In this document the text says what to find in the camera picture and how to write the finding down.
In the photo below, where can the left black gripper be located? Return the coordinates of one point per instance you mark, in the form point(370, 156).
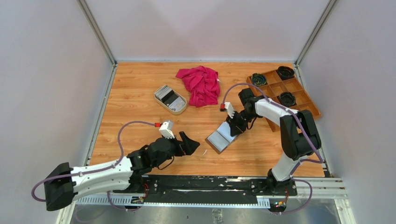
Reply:
point(186, 147)

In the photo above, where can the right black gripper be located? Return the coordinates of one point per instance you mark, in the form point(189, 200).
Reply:
point(235, 128)

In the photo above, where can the brown leather card holder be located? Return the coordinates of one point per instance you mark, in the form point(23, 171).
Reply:
point(221, 138)

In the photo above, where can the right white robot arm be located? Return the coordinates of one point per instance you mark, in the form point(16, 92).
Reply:
point(299, 134)

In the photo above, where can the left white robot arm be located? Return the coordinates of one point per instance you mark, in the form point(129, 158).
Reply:
point(66, 184)

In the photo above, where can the beige card tray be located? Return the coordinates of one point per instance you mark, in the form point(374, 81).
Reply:
point(170, 100)

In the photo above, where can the stack of credit cards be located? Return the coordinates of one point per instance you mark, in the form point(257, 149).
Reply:
point(168, 95)

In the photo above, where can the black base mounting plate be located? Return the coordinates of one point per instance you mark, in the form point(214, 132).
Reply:
point(194, 189)

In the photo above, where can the crumpled pink cloth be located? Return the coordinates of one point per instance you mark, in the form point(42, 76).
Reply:
point(202, 83)

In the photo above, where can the brown wooden compartment tray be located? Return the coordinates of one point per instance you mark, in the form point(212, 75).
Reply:
point(282, 86)

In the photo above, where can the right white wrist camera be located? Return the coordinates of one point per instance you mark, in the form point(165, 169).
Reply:
point(227, 107)

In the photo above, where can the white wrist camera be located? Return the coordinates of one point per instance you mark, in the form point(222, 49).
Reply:
point(165, 129)
point(227, 107)

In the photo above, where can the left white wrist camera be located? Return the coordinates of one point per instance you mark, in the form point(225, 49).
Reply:
point(165, 129)

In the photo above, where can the aluminium frame rail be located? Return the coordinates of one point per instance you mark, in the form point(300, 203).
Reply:
point(307, 187)

